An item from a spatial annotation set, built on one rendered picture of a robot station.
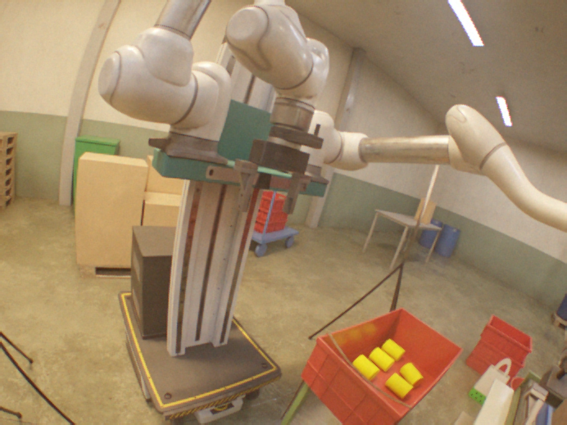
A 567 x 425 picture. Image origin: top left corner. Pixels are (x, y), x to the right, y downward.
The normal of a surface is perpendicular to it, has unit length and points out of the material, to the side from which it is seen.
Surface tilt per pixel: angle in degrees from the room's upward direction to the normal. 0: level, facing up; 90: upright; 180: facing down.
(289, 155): 90
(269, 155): 90
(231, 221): 90
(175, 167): 90
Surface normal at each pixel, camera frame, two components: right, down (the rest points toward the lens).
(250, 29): -0.44, 0.19
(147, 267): 0.63, 0.34
